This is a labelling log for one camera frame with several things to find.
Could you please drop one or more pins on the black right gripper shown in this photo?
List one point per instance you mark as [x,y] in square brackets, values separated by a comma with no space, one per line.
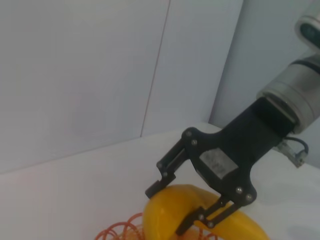
[240,150]

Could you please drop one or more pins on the yellow banana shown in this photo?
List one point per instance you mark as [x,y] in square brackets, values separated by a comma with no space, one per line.
[170,207]

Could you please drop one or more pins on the orange woven plastic basket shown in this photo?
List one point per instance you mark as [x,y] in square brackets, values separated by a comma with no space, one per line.
[132,228]

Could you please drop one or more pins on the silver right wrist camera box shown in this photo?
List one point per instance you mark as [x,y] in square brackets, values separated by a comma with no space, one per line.
[310,31]

